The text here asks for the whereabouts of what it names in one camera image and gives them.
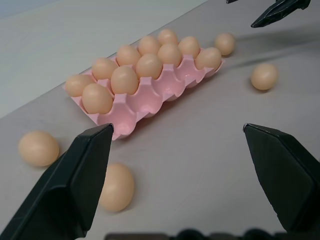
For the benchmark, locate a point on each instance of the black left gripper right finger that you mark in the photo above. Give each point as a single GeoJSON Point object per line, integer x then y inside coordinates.
{"type": "Point", "coordinates": [287, 175]}

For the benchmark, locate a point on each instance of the pink plastic egg tray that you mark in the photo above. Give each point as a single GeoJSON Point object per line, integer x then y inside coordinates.
{"type": "Point", "coordinates": [147, 100]}

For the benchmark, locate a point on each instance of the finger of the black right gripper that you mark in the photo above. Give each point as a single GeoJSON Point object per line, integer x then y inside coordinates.
{"type": "Point", "coordinates": [232, 1]}
{"type": "Point", "coordinates": [277, 11]}

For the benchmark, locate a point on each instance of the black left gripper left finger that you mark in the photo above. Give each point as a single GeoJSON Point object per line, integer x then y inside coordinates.
{"type": "Point", "coordinates": [62, 190]}

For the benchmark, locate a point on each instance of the beige egg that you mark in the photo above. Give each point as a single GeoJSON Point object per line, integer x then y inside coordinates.
{"type": "Point", "coordinates": [189, 46]}
{"type": "Point", "coordinates": [38, 148]}
{"type": "Point", "coordinates": [169, 55]}
{"type": "Point", "coordinates": [149, 45]}
{"type": "Point", "coordinates": [225, 43]}
{"type": "Point", "coordinates": [149, 66]}
{"type": "Point", "coordinates": [128, 55]}
{"type": "Point", "coordinates": [118, 187]}
{"type": "Point", "coordinates": [208, 58]}
{"type": "Point", "coordinates": [97, 98]}
{"type": "Point", "coordinates": [103, 67]}
{"type": "Point", "coordinates": [76, 85]}
{"type": "Point", "coordinates": [264, 76]}
{"type": "Point", "coordinates": [168, 36]}
{"type": "Point", "coordinates": [124, 80]}

